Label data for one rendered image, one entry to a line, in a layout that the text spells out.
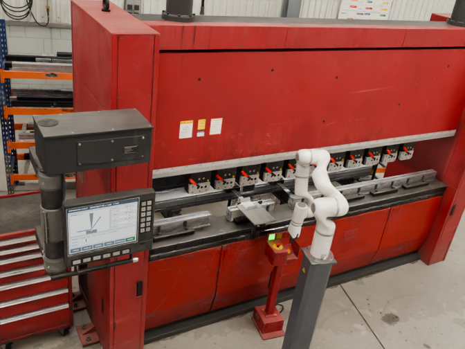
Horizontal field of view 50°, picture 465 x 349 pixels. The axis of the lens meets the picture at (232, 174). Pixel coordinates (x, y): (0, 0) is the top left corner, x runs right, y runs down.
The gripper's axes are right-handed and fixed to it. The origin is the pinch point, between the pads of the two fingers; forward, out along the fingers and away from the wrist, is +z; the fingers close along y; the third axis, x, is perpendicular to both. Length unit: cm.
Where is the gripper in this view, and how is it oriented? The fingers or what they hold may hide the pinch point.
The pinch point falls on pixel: (291, 239)
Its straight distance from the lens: 368.2
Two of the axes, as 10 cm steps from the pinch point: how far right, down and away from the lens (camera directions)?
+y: 3.4, 5.4, -7.7
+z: -1.5, 8.4, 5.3
